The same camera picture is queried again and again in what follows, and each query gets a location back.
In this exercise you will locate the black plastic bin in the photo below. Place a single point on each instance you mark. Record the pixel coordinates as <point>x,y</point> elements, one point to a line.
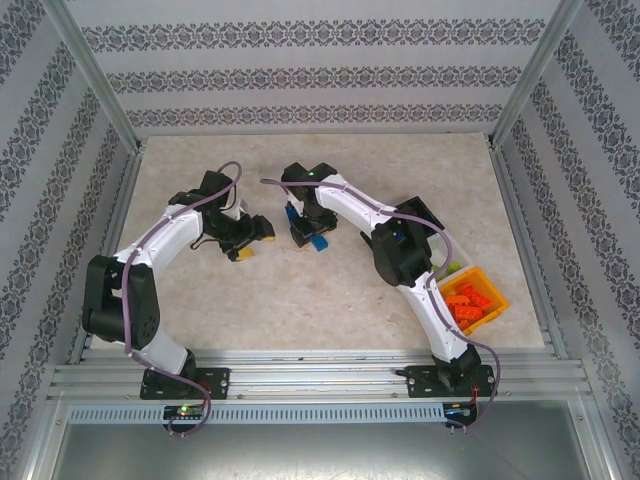
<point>420,210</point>

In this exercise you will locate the white plastic bin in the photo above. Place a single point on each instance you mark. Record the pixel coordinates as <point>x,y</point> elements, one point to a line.
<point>460,257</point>

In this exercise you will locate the orange plastic bin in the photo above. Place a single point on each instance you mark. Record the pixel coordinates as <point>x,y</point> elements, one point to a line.
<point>500,306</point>

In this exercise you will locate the right black-white robot arm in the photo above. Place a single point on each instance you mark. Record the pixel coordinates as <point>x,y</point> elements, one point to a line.
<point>400,255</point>

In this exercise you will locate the left black-white robot arm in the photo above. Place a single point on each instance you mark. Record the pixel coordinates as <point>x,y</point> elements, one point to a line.
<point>140,310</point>

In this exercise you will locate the aluminium base mounting rails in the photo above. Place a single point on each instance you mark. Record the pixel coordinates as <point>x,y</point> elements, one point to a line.
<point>320,380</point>

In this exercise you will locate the small controller circuit board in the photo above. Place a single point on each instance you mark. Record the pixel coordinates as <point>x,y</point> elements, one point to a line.
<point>457,411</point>
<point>185,412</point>

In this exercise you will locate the grey metal panel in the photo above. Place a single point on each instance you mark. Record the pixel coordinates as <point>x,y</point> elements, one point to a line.
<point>320,455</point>

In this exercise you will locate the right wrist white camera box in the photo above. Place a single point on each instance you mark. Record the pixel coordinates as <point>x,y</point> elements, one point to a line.
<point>297,202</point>

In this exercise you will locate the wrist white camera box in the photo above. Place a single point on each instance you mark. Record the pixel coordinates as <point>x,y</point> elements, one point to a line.
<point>297,202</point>
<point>242,209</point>

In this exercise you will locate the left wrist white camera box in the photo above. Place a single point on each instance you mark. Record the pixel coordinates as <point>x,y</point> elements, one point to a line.
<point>242,209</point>

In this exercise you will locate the aluminium side rail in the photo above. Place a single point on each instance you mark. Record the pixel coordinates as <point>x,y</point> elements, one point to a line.
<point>116,225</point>
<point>517,200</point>

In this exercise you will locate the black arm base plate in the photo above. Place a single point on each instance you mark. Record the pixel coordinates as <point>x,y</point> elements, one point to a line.
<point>420,382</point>
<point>220,382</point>

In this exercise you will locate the aluminium frame corner post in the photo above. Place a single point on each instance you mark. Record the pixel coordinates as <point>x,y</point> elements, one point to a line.
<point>531,75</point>
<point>95,75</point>

